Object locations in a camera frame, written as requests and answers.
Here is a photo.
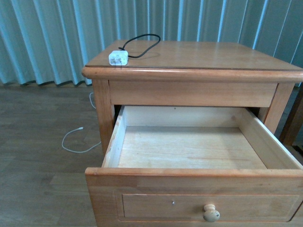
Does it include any wooden nightstand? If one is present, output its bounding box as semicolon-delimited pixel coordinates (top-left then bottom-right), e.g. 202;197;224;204
82;39;303;227

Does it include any black charger cable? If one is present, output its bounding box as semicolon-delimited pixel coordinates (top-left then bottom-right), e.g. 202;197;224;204
119;34;161;58

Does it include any upper drawer round knob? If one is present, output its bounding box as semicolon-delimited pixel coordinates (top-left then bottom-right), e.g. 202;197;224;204
203;204;220;222

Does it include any white cable on floor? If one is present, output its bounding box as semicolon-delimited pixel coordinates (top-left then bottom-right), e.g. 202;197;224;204
62;92;101;153

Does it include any wooden drawer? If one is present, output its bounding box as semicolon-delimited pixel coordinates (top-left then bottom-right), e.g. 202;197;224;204
85;106;303;227

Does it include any dark wooden furniture leg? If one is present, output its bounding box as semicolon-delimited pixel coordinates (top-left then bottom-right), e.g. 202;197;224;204
279;85;303;146

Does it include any white charger adapter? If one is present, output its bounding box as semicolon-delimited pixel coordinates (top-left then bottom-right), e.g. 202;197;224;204
108;50;128;66

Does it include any pale pleated curtain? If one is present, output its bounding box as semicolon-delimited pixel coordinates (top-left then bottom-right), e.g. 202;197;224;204
0;0;303;84

